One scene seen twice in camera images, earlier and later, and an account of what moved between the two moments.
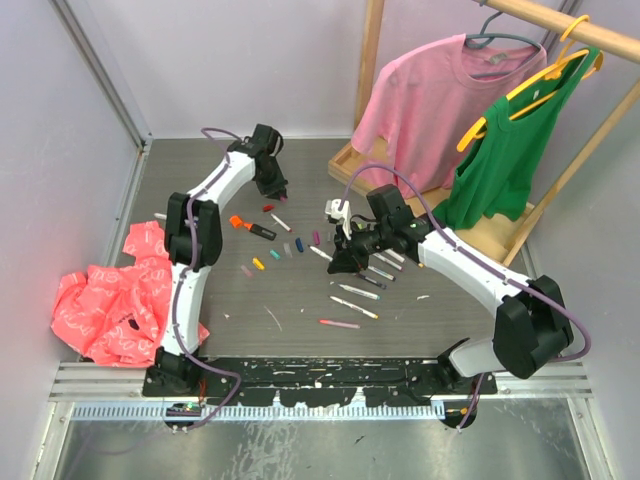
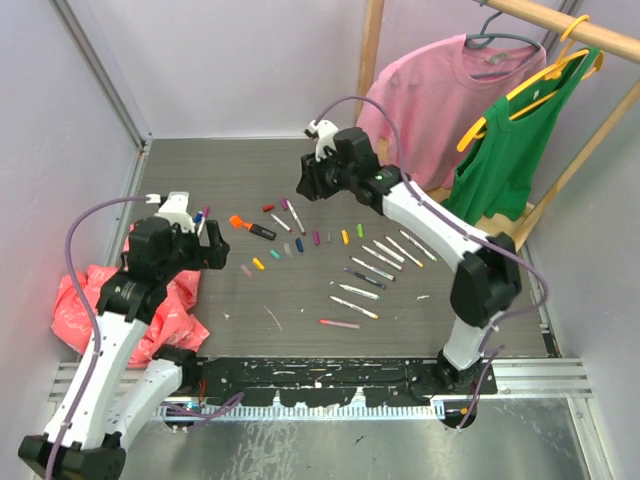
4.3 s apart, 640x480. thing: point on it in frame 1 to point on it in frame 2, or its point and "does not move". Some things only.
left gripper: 276,188 to 201,259
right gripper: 343,262 to 309,184
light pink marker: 341,324 does not move
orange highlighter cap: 235,221 does not move
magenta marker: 389,261 does not move
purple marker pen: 373,281 does not move
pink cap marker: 321,253 to 286,204
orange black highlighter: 255,228 does not move
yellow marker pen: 356,308 does not move
